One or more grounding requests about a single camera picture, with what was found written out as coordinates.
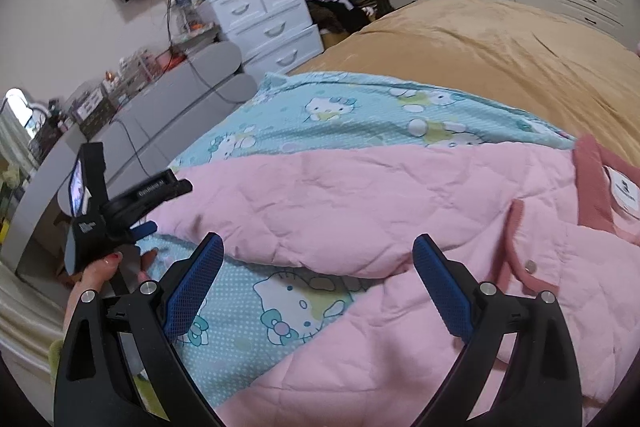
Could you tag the white drawer chest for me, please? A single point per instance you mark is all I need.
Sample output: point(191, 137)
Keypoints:
point(272, 35)

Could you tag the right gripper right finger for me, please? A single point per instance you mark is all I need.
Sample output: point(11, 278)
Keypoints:
point(517, 366)

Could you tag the pink quilted jacket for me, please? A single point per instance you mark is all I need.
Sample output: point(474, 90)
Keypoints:
point(527, 217)

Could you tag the tan bed blanket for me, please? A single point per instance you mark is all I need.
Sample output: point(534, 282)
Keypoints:
point(572, 76)

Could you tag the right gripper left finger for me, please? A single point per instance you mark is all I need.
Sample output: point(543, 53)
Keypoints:
point(94, 386)

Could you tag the blue cartoon cat bedsheet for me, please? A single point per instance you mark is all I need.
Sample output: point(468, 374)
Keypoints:
point(249, 320)

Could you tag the left hand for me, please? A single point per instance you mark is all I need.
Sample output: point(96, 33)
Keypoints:
point(100, 272)

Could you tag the green sleeve forearm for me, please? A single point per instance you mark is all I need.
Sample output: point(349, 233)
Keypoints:
point(54, 356)

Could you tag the grey low cabinet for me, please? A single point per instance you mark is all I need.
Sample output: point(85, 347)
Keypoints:
point(142, 138)

